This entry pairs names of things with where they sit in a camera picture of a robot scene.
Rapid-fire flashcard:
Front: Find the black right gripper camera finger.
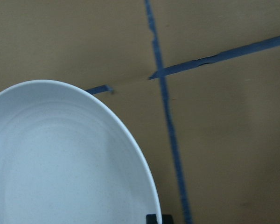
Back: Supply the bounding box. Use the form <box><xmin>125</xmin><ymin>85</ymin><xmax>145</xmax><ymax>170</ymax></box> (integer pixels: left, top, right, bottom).
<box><xmin>146</xmin><ymin>207</ymin><xmax>175</xmax><ymax>224</ymax></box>

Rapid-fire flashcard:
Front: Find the light blue plate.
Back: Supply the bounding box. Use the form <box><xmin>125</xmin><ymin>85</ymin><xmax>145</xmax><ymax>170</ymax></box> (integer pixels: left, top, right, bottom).
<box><xmin>0</xmin><ymin>80</ymin><xmax>161</xmax><ymax>224</ymax></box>

